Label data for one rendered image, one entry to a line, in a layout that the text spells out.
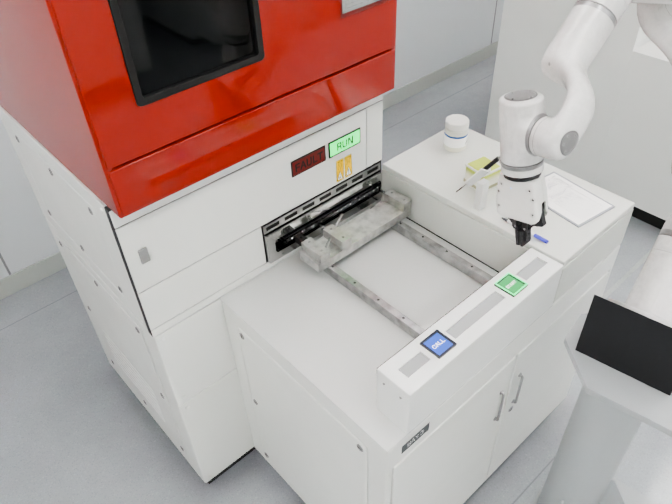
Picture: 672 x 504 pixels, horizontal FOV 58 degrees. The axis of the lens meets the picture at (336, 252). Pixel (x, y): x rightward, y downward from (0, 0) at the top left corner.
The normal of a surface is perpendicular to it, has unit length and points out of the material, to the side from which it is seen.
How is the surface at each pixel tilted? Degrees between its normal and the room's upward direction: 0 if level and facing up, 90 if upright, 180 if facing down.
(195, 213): 90
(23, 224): 90
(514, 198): 90
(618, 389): 0
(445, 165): 0
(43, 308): 0
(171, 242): 90
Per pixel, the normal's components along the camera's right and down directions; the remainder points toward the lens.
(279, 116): 0.67, 0.47
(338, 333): -0.04, -0.75
